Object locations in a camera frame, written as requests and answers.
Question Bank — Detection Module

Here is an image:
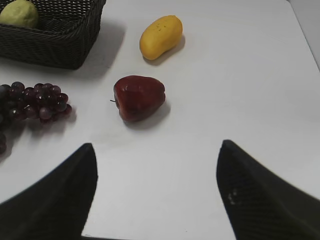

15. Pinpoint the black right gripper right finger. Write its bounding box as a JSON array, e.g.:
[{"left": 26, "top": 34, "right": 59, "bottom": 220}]
[{"left": 216, "top": 139, "right": 320, "bottom": 240}]

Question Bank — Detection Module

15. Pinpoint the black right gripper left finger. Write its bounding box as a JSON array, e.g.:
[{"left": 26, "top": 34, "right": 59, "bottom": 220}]
[{"left": 0, "top": 143, "right": 98, "bottom": 240}]

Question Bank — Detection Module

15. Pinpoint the pale green-yellow lemon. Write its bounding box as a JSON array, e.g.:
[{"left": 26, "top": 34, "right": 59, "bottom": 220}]
[{"left": 0, "top": 0, "right": 39, "bottom": 28}]

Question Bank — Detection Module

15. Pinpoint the dark woven wicker basket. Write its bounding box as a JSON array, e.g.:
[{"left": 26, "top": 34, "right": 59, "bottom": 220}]
[{"left": 0, "top": 0, "right": 106, "bottom": 70}]

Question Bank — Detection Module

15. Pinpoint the purple grape bunch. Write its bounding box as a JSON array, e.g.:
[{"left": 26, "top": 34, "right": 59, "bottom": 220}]
[{"left": 0, "top": 81, "right": 73, "bottom": 154}]

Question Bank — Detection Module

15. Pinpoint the dark red apple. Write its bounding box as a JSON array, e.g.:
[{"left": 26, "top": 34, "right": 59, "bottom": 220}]
[{"left": 113, "top": 75, "right": 166, "bottom": 123}]

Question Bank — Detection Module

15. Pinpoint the orange-yellow mango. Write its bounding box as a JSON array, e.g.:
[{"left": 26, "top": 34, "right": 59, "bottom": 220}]
[{"left": 139, "top": 15, "right": 183, "bottom": 61}]

